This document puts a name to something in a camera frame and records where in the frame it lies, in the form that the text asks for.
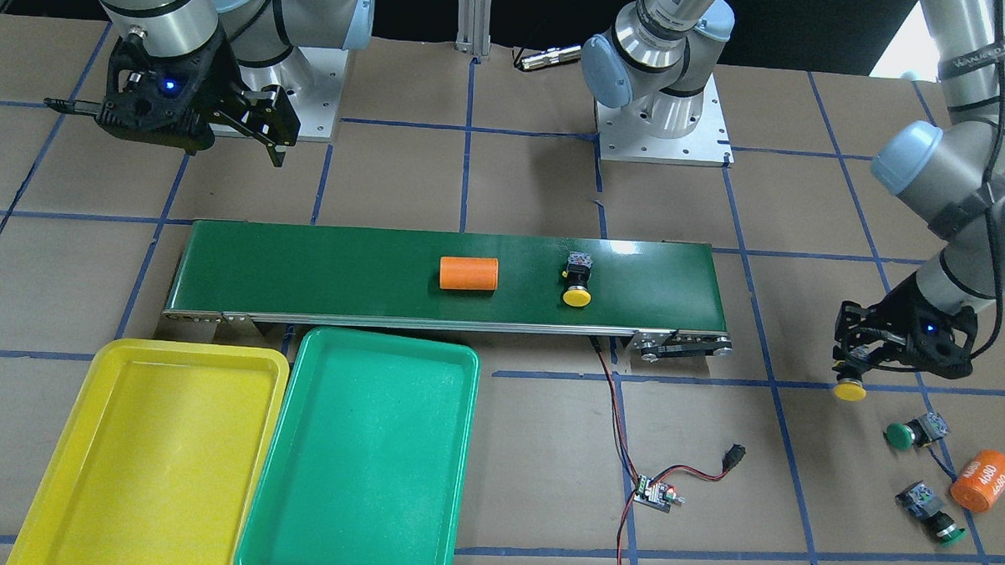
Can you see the yellow push button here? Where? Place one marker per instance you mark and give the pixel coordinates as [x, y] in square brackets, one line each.
[849, 384]
[577, 274]

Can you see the small controller circuit board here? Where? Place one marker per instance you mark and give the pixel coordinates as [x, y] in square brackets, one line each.
[658, 495]

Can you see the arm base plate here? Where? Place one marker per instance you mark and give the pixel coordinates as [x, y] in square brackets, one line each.
[664, 129]
[314, 78]

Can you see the green push button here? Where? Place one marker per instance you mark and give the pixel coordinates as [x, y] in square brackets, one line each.
[920, 432]
[924, 505]

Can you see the green plastic tray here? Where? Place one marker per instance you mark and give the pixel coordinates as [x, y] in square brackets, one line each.
[368, 459]

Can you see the aluminium frame post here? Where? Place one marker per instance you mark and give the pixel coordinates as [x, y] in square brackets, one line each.
[473, 28]

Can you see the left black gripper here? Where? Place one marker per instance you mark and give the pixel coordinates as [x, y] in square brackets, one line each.
[901, 311]

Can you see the orange cylinder with 4680 print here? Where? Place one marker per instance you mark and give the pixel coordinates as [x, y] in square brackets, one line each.
[980, 483]

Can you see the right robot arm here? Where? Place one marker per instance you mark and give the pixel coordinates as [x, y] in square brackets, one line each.
[260, 32]

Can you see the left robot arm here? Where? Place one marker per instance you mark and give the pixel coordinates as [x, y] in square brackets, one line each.
[953, 178]

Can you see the green conveyor belt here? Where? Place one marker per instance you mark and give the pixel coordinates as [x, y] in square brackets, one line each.
[661, 299]

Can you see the plain orange cylinder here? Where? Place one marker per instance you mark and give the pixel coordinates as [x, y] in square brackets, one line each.
[470, 274]

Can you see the yellow plastic tray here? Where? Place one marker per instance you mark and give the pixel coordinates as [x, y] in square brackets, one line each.
[159, 459]

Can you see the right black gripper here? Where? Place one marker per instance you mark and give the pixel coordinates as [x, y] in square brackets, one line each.
[219, 79]

